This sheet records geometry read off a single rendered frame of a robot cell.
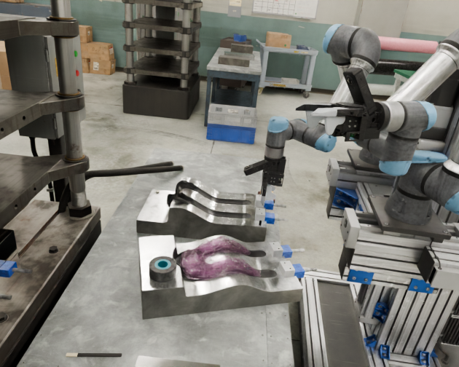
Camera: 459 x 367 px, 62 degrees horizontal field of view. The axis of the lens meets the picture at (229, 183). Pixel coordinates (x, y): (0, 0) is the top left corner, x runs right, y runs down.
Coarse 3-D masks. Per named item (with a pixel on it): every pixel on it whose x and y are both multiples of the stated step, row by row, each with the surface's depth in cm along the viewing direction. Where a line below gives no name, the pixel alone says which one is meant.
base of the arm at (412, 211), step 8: (400, 192) 129; (392, 200) 132; (400, 200) 128; (408, 200) 127; (416, 200) 125; (424, 200) 125; (392, 208) 131; (400, 208) 129; (408, 208) 127; (416, 208) 126; (424, 208) 126; (392, 216) 131; (400, 216) 128; (408, 216) 127; (416, 216) 126; (424, 216) 127; (416, 224) 127; (424, 224) 128
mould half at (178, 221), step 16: (160, 192) 167; (192, 192) 156; (208, 192) 163; (224, 192) 168; (144, 208) 154; (160, 208) 155; (176, 208) 143; (192, 208) 146; (224, 208) 156; (240, 208) 156; (144, 224) 147; (160, 224) 147; (176, 224) 146; (192, 224) 146; (208, 224) 146; (224, 224) 145; (240, 224) 145; (256, 224) 146; (240, 240) 148; (256, 240) 148
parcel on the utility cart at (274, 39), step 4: (268, 32) 685; (272, 32) 692; (276, 32) 698; (268, 36) 678; (272, 36) 674; (276, 36) 674; (280, 36) 675; (284, 36) 675; (288, 36) 676; (268, 40) 678; (272, 40) 677; (276, 40) 677; (280, 40) 677; (284, 40) 678; (288, 40) 678; (268, 44) 680; (272, 44) 680; (276, 44) 681; (280, 44) 681; (284, 44) 681; (288, 44) 682; (288, 48) 685
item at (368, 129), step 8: (336, 104) 90; (344, 104) 88; (352, 104) 89; (360, 104) 89; (376, 104) 92; (384, 104) 91; (376, 112) 91; (384, 112) 90; (352, 120) 88; (360, 120) 88; (368, 120) 91; (376, 120) 92; (384, 120) 90; (336, 128) 93; (344, 128) 88; (352, 128) 89; (360, 128) 88; (368, 128) 91; (376, 128) 92; (336, 136) 92; (344, 136) 90; (352, 136) 90; (360, 136) 89; (368, 136) 92; (376, 136) 93
